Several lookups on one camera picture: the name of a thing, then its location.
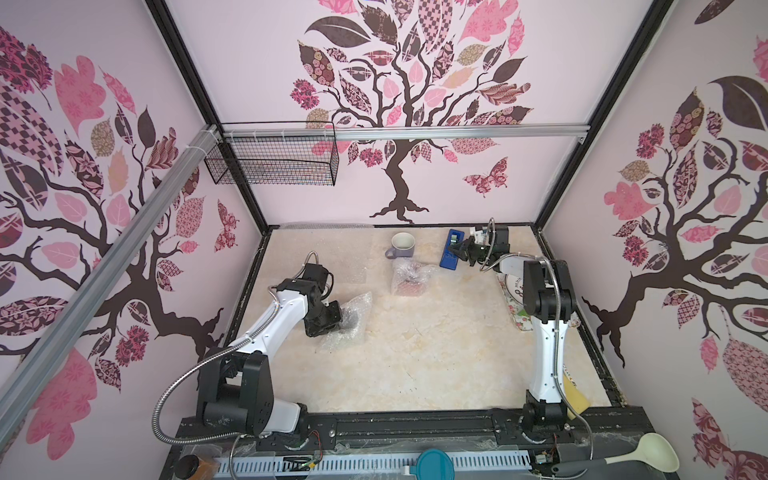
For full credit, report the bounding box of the blue tape dispenser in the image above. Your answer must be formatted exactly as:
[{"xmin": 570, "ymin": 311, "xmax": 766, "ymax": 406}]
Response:
[{"xmin": 439, "ymin": 229, "xmax": 465, "ymax": 270}]

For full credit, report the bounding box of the white mug red inside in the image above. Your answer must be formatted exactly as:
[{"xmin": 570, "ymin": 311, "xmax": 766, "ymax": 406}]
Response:
[{"xmin": 339, "ymin": 306, "xmax": 365, "ymax": 336}]

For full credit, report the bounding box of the clear bubble wrap sheet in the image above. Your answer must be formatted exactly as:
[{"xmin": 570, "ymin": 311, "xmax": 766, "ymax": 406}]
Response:
[
  {"xmin": 390, "ymin": 257, "xmax": 439, "ymax": 297},
  {"xmin": 319, "ymin": 292, "xmax": 373, "ymax": 353}
]

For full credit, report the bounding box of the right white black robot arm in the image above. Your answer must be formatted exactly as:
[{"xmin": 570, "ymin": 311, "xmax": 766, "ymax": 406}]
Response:
[{"xmin": 445, "ymin": 221, "xmax": 577, "ymax": 433}]

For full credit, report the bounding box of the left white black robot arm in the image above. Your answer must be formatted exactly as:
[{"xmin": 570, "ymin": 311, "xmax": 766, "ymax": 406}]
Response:
[{"xmin": 197, "ymin": 275, "xmax": 341, "ymax": 436}]

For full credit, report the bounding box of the right flexible metal conduit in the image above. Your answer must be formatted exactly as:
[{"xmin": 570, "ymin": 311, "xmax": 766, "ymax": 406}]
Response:
[{"xmin": 481, "ymin": 250, "xmax": 594, "ymax": 459}]

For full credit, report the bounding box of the flexible metal conduit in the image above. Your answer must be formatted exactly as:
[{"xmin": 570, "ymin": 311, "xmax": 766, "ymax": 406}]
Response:
[
  {"xmin": 151, "ymin": 251, "xmax": 322, "ymax": 445},
  {"xmin": 481, "ymin": 250, "xmax": 594, "ymax": 459}
]

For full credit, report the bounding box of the round white plate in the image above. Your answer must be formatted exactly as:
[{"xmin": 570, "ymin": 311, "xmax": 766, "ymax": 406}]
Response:
[{"xmin": 505, "ymin": 274, "xmax": 524, "ymax": 304}]

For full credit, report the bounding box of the lavender mug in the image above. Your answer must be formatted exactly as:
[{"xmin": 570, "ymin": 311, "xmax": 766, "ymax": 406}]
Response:
[{"xmin": 385, "ymin": 232, "xmax": 416, "ymax": 260}]

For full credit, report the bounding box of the floral square placemat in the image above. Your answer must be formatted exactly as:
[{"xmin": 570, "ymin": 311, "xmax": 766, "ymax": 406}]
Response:
[{"xmin": 494, "ymin": 269, "xmax": 582, "ymax": 332}]

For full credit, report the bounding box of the yellow green sponge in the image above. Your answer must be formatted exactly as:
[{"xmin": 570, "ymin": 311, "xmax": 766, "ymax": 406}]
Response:
[{"xmin": 563, "ymin": 374, "xmax": 591, "ymax": 420}]

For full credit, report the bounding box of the left flexible metal conduit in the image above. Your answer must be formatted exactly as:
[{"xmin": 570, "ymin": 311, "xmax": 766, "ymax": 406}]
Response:
[{"xmin": 151, "ymin": 251, "xmax": 322, "ymax": 445}]

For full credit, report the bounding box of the teal round lid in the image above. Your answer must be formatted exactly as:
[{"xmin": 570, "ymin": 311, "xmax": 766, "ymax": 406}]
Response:
[{"xmin": 402, "ymin": 449, "xmax": 456, "ymax": 480}]

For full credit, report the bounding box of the brown jar black lid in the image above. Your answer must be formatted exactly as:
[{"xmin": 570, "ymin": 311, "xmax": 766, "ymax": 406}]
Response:
[{"xmin": 173, "ymin": 454, "xmax": 219, "ymax": 480}]

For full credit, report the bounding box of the cream plastic ladle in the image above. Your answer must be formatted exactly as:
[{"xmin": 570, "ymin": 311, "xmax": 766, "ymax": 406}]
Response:
[{"xmin": 548, "ymin": 431, "xmax": 680, "ymax": 478}]

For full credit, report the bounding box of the white slotted cable duct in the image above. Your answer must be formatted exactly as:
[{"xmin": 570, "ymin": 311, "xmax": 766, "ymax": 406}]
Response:
[{"xmin": 214, "ymin": 450, "xmax": 532, "ymax": 479}]

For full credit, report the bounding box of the black wire basket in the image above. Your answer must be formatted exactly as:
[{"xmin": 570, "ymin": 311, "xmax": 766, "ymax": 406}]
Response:
[{"xmin": 205, "ymin": 120, "xmax": 340, "ymax": 186}]

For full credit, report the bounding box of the rear aluminium frame bar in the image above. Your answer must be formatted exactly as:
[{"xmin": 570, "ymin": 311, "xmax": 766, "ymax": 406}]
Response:
[{"xmin": 223, "ymin": 124, "xmax": 590, "ymax": 141}]

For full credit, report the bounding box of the aluminium frame bar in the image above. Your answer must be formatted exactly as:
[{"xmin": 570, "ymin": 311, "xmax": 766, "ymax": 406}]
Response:
[
  {"xmin": 223, "ymin": 124, "xmax": 590, "ymax": 141},
  {"xmin": 1, "ymin": 125, "xmax": 219, "ymax": 446}
]

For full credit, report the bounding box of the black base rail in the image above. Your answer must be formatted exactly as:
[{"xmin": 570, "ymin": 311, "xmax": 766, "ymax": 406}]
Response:
[{"xmin": 158, "ymin": 406, "xmax": 667, "ymax": 480}]

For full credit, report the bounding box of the left aluminium frame bar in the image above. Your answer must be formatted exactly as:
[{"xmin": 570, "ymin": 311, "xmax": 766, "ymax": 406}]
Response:
[{"xmin": 1, "ymin": 125, "xmax": 219, "ymax": 446}]

